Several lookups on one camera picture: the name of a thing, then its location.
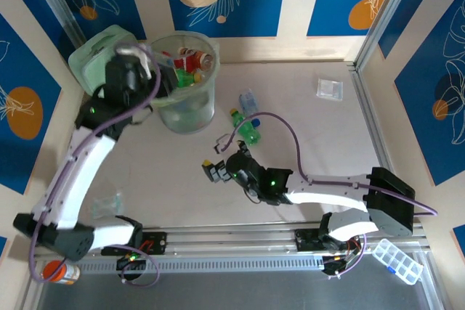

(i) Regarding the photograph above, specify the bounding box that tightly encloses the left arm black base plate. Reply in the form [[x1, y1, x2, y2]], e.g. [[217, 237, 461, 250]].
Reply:
[[100, 231, 169, 257]]

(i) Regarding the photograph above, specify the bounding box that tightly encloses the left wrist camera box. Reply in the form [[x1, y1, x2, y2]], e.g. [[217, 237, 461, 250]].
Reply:
[[115, 44, 153, 79]]

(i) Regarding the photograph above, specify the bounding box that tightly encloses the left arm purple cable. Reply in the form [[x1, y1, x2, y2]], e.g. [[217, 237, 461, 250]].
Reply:
[[28, 43, 163, 285]]

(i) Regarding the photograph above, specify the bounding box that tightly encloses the red yellow label bottle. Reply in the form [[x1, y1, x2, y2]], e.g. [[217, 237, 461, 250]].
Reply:
[[177, 46, 198, 71]]

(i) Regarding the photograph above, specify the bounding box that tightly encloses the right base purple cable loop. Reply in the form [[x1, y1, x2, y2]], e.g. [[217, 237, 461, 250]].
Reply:
[[326, 232, 368, 281]]

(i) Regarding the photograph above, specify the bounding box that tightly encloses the grey slotted cable duct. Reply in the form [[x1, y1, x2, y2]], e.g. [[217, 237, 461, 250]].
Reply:
[[36, 254, 326, 273]]

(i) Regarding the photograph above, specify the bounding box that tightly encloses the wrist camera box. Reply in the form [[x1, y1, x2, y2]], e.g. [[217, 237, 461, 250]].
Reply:
[[115, 44, 153, 79], [213, 134, 251, 157]]

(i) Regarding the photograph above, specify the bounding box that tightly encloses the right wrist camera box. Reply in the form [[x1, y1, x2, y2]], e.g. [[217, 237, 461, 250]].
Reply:
[[213, 134, 251, 157]]

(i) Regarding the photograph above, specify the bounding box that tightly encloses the clear compartment organiser box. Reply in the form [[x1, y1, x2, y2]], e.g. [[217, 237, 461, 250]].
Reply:
[[370, 239, 425, 285]]

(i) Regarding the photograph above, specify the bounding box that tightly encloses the crushed clear bottle blue label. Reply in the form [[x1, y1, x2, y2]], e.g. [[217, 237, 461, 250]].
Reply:
[[238, 88, 262, 126]]

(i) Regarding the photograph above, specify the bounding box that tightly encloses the small clear plastic box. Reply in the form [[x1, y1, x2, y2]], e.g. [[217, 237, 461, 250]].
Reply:
[[315, 77, 344, 101]]

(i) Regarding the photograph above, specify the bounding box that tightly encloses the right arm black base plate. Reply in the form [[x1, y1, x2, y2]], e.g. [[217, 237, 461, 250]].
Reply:
[[295, 228, 363, 253]]

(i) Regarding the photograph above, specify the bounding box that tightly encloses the left base control board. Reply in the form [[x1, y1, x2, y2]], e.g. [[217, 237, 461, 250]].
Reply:
[[116, 251, 147, 271]]

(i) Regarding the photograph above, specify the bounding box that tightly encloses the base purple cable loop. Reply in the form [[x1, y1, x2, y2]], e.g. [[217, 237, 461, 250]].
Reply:
[[326, 232, 368, 281], [121, 240, 161, 286]]

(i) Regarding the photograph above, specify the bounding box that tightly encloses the pale green lunch box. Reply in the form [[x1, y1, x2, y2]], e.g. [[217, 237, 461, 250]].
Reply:
[[68, 24, 139, 95]]

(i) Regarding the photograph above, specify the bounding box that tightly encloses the orange label bottle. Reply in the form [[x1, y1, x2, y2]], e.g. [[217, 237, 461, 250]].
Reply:
[[195, 52, 216, 71]]

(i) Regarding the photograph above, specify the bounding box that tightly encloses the aluminium table side rail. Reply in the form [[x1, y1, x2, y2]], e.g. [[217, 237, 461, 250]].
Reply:
[[347, 61, 395, 171]]

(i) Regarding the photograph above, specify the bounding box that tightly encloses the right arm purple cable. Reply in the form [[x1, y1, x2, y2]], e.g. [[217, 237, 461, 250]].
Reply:
[[219, 113, 438, 219]]

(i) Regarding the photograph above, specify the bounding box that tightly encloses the right base control board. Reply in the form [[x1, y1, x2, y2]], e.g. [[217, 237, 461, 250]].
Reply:
[[322, 253, 359, 277]]

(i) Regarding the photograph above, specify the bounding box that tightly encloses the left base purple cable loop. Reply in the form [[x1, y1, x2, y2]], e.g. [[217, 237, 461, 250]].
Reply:
[[121, 240, 161, 286]]

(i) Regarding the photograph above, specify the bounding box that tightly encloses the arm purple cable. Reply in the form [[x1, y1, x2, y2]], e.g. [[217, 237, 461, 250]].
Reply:
[[219, 113, 438, 219], [28, 43, 163, 285]]

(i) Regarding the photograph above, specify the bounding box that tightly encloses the translucent bin with green liner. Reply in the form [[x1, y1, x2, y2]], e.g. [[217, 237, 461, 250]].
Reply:
[[147, 32, 221, 136]]

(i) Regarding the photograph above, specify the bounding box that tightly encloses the aluminium frame post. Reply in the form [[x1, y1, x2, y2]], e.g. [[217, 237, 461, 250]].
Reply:
[[354, 0, 413, 71], [27, 0, 86, 48]]

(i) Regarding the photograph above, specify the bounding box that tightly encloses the green bottle yellow cap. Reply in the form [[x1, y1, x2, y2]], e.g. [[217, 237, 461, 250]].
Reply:
[[174, 68, 203, 89], [230, 107, 262, 147]]

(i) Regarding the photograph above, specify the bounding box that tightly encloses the aluminium mounting rail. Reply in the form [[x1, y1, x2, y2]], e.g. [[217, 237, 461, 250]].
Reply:
[[31, 221, 432, 262]]

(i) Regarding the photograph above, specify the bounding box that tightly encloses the jar with orange lid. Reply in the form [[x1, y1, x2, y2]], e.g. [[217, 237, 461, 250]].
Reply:
[[42, 258, 81, 286]]

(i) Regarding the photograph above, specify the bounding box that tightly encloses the base control board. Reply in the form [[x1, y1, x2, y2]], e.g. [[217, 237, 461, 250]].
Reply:
[[322, 253, 359, 277], [116, 251, 147, 271]]

